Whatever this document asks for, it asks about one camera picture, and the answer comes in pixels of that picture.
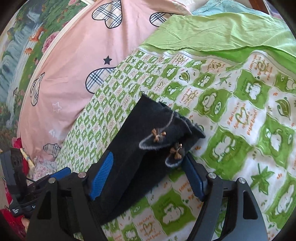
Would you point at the black pants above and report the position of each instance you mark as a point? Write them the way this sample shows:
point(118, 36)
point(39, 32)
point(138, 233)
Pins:
point(153, 140)

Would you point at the green checkered frog bedsheet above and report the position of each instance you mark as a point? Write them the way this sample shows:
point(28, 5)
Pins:
point(234, 76)

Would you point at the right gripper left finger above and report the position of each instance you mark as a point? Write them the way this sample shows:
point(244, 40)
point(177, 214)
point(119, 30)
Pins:
point(64, 206)

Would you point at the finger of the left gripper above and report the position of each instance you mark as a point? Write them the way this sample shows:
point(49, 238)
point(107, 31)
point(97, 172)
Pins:
point(58, 176)

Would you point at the yellow patterned cloth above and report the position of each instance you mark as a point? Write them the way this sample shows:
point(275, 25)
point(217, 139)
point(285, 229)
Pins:
point(27, 158)

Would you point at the landscape painting gold frame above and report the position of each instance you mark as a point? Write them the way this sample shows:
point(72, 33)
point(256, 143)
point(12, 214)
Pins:
point(24, 41)

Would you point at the floral ruffled pillow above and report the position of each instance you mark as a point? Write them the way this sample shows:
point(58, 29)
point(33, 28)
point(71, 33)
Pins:
point(42, 168)

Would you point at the pink heart-print quilt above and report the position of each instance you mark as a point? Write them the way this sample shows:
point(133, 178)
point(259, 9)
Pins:
point(79, 62)

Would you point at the left hand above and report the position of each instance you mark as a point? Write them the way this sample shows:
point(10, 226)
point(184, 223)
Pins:
point(25, 223)

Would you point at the brown wooden door frame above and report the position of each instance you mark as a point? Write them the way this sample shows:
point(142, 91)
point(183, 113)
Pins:
point(258, 5)

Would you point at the red sequined blanket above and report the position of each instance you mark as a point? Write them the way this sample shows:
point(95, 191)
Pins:
point(15, 222)

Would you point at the light blue cloth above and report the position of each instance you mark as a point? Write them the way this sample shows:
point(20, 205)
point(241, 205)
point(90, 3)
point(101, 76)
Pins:
point(217, 7)

